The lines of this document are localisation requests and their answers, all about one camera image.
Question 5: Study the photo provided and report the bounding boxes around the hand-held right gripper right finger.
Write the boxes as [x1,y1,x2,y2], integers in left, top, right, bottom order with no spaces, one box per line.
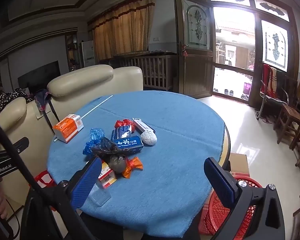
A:
[203,156,286,240]

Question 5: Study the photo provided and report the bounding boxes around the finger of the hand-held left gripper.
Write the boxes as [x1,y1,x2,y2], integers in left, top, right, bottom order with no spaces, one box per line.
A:
[12,137,30,153]

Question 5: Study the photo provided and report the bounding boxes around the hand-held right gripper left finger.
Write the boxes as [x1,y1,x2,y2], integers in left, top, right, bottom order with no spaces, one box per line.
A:
[20,156,103,240]

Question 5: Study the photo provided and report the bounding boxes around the clear plastic tray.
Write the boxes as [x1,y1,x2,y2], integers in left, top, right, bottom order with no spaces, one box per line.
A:
[90,180,112,207]

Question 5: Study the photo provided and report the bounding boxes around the small red white carton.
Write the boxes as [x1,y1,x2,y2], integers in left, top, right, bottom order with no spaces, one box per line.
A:
[98,161,118,189]

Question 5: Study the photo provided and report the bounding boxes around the red plastic basket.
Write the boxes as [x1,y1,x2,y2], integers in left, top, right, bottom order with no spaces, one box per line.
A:
[198,174,263,239]

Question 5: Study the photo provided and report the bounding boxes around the orange grey lump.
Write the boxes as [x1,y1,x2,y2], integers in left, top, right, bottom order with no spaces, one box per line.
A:
[107,155,143,179]

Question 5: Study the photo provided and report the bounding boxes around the black plastic bag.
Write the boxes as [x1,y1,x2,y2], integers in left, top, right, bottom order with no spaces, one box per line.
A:
[91,137,129,159]

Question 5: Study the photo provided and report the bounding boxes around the orange white box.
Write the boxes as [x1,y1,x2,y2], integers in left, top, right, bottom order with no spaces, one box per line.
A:
[52,114,84,144]

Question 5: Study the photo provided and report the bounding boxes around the blue toothpaste box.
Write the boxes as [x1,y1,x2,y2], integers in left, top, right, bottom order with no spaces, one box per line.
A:
[114,135,144,155]

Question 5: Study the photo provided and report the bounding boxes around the dark blue foil packet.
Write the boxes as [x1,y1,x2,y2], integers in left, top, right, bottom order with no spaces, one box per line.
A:
[111,125,133,140]

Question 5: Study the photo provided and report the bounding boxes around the white paper ball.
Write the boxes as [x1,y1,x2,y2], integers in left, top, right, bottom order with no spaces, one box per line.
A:
[140,131,157,146]

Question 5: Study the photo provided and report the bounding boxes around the round black-rimmed table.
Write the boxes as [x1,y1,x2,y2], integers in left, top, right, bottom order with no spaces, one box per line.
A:
[216,127,232,173]

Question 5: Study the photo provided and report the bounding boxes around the dark floral cloth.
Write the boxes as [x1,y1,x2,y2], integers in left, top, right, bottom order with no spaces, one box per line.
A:
[0,90,34,120]

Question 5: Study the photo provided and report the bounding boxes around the crumpled red wrapper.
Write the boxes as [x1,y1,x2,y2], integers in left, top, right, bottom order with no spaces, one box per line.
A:
[114,119,136,133]

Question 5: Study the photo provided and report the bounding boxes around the black television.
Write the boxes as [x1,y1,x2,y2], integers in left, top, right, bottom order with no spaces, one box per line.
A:
[17,60,61,93]

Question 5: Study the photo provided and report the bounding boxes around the blue tablecloth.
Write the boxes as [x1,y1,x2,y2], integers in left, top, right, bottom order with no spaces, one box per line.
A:
[47,91,225,230]

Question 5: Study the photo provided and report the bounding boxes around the thin white stick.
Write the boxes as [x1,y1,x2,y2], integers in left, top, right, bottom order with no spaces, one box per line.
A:
[53,95,114,142]

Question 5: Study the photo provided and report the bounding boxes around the white purple small box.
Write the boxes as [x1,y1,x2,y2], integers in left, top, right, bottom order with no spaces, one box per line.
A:
[132,117,156,134]

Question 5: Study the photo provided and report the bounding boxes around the dark display cabinet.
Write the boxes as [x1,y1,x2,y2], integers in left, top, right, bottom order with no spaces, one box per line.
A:
[65,34,82,72]

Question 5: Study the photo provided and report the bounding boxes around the wooden glass-panel door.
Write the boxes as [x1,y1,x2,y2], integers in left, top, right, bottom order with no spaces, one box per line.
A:
[174,0,214,98]

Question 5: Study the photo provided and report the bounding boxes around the red striped towel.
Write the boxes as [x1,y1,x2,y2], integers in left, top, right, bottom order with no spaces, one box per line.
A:
[261,64,278,98]

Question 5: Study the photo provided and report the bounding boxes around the white standing air conditioner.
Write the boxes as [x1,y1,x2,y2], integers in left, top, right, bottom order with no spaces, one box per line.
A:
[80,40,95,68]

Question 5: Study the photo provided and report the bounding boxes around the wooden baby crib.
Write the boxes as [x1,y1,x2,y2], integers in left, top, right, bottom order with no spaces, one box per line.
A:
[113,52,177,92]

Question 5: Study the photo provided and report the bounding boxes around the tan window curtain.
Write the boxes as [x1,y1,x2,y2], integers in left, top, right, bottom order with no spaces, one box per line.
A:
[87,0,157,62]

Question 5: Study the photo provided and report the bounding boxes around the dark strapped bag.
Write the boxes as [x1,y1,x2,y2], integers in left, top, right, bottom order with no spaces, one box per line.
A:
[34,89,61,130]

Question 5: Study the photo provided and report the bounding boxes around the metal frame chair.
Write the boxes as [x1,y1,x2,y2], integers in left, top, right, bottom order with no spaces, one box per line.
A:
[256,64,289,121]

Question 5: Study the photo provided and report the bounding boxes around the wooden door frame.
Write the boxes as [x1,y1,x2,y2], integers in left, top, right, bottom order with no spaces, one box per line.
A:
[199,0,299,108]

